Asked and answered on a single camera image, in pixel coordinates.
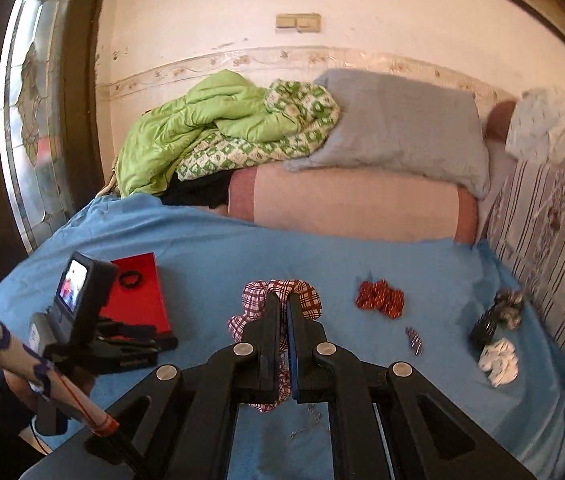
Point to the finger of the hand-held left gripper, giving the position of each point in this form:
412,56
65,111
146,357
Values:
127,331
152,344

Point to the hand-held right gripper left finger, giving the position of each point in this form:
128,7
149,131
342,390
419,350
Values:
262,340

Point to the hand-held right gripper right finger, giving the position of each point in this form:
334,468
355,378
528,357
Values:
293,355

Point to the plaid red white scrunchie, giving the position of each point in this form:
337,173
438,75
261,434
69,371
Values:
252,300

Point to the red tray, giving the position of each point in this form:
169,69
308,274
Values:
142,290

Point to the person's left hand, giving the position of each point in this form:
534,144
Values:
17,387

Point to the blue bed sheet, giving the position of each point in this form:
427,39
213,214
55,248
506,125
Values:
262,250

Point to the red patterned scrunchie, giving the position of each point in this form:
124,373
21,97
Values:
377,297

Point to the small striped hair clip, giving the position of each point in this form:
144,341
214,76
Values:
414,340

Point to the black cloth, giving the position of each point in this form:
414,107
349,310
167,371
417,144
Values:
197,190

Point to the pink bolster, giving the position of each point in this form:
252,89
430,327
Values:
352,205

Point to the black claw hair clip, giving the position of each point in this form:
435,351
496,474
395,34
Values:
482,330

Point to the green quilt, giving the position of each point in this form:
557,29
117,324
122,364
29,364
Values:
172,130

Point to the door with stained glass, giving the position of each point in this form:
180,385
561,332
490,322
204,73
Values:
37,110

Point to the black and white scrunchie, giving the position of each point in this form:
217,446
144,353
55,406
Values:
510,307

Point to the grey pillow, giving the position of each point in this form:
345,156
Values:
402,125

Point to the striped floral cushion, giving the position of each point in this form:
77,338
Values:
552,220

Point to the brown cushion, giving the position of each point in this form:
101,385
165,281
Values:
500,120

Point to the white patterned pillow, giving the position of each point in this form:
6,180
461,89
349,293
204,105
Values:
537,120

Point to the light switch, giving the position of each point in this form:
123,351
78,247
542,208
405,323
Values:
298,22

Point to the dark wooden frame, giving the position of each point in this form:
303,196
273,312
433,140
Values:
552,0

